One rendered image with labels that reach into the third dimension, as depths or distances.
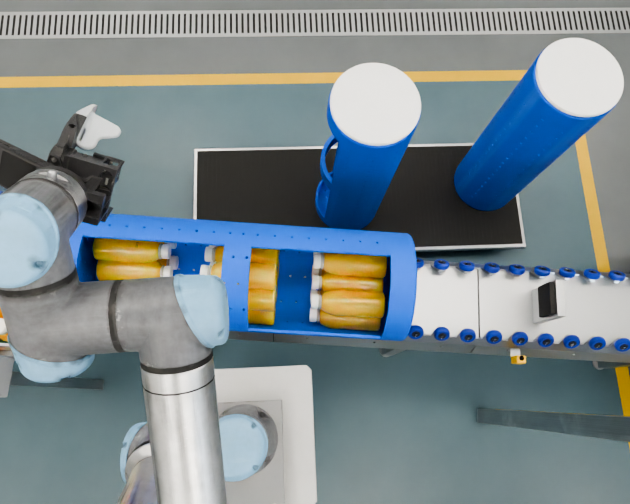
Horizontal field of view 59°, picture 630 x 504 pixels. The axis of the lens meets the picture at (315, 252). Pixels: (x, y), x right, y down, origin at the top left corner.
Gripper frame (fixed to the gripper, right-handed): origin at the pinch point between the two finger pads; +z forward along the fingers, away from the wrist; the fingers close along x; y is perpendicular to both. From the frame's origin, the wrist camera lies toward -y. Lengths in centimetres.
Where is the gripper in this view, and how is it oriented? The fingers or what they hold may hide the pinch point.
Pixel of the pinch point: (79, 154)
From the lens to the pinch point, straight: 87.7
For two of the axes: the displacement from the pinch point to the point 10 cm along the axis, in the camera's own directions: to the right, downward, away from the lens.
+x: 3.4, -8.9, -3.2
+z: -1.4, -3.8, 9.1
